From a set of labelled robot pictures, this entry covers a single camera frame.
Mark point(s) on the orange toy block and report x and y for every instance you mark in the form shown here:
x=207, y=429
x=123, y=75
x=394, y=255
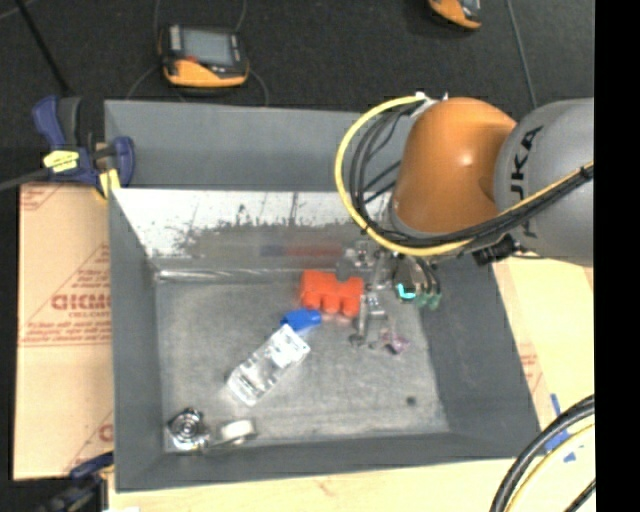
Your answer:
x=325, y=292

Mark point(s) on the clear plastic bottle blue cap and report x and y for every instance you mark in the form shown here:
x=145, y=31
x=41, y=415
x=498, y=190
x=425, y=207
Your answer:
x=265, y=365

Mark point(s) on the grey metal bin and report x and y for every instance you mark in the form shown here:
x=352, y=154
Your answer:
x=320, y=400

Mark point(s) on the black cylinder on white bracket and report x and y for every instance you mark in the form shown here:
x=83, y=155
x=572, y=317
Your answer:
x=492, y=251

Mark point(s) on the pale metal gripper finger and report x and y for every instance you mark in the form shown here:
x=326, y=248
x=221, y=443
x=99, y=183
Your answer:
x=376, y=320
x=358, y=325

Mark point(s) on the small purple toy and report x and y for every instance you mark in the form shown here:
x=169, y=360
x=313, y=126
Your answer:
x=398, y=344

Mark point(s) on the brown cardboard board red print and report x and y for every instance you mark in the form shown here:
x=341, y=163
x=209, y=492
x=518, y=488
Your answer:
x=60, y=350

